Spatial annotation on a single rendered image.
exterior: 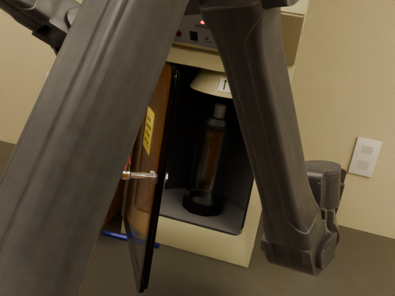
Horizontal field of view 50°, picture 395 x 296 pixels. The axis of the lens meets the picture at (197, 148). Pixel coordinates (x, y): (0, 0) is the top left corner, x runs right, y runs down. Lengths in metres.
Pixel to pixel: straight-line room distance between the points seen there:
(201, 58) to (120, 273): 0.48
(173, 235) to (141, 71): 0.80
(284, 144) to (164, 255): 0.62
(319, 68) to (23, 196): 1.16
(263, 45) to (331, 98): 0.96
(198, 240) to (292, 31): 0.52
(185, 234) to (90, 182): 0.79
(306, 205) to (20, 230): 0.37
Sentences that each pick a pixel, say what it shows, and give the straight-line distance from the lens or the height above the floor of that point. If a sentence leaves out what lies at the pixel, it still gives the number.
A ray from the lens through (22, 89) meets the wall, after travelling 1.65.
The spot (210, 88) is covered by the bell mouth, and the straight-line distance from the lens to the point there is 0.94.
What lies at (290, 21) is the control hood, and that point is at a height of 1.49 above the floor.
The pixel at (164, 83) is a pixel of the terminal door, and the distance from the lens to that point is 0.69.
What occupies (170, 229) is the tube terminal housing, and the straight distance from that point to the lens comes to 1.04.
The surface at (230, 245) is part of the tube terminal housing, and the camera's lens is 1.02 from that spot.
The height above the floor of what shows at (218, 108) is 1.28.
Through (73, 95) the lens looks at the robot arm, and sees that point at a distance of 0.25.
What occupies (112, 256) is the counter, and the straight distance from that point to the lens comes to 0.99.
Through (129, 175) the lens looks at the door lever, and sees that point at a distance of 0.72.
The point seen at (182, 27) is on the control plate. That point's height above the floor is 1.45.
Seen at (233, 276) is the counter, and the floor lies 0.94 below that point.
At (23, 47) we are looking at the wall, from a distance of 1.63.
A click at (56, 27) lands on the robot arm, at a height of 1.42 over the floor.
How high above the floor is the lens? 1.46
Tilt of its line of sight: 16 degrees down
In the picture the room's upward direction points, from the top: 10 degrees clockwise
